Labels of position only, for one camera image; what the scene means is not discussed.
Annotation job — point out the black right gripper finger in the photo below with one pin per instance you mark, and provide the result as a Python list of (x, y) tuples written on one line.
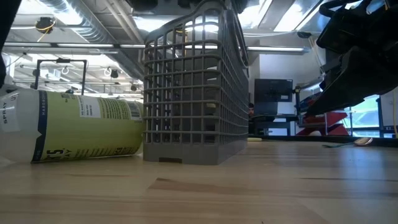
[(367, 77)]

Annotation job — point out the grey plastic cutlery basket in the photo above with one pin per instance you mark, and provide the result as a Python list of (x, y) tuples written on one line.
[(186, 152)]

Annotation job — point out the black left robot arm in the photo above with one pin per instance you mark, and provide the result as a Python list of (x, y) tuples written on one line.
[(6, 31)]

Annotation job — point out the red storage bin rack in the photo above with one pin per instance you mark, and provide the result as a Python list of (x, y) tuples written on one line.
[(332, 119)]

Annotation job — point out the black computer monitor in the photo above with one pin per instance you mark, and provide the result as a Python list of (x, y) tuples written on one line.
[(273, 90)]

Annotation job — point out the dark office desk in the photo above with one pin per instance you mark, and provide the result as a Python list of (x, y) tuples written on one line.
[(273, 124)]

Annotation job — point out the spray bottle green label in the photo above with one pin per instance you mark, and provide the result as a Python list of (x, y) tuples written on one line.
[(77, 124)]

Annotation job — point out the black ceiling camera dome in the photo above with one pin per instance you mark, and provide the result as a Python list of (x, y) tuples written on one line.
[(303, 35)]

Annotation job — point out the black rectangular stand frame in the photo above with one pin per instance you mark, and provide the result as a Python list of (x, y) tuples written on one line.
[(84, 74)]

